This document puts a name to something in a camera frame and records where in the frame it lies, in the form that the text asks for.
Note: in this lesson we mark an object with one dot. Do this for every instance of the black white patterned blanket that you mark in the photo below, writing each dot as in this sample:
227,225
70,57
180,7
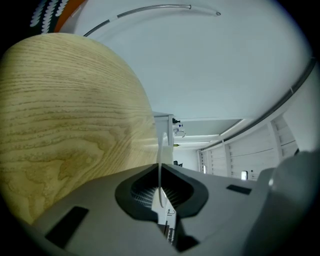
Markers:
42,15

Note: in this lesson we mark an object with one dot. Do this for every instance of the orange armchair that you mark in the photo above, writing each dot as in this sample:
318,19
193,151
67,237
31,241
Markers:
68,15

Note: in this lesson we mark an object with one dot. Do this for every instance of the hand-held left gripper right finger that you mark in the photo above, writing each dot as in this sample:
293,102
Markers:
220,212

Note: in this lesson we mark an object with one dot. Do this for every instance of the round light wood table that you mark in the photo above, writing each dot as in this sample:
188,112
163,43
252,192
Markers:
62,112

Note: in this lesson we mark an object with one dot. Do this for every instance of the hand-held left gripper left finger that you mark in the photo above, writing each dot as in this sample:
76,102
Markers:
100,225

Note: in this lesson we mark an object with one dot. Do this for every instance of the chrome faucet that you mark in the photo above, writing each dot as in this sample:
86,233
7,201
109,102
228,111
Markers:
181,131

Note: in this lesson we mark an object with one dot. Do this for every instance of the white counter cabinet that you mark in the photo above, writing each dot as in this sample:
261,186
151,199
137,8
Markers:
163,127

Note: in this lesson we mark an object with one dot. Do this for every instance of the white round plate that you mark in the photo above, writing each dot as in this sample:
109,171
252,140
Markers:
160,212

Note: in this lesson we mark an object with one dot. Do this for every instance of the curved metal lamp tube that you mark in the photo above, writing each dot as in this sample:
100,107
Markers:
150,10

